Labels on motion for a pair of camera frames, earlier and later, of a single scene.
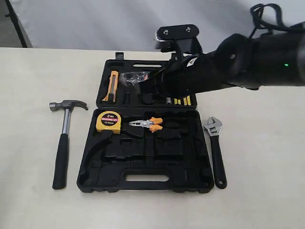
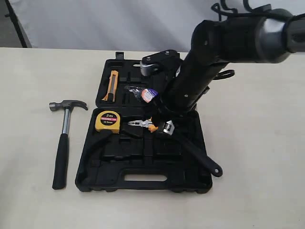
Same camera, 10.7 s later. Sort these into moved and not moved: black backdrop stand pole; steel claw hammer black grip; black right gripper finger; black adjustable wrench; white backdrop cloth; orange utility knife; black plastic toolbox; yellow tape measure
Moved: black right gripper finger; black adjustable wrench
Not moved: steel claw hammer black grip; black plastic toolbox; white backdrop cloth; black backdrop stand pole; orange utility knife; yellow tape measure
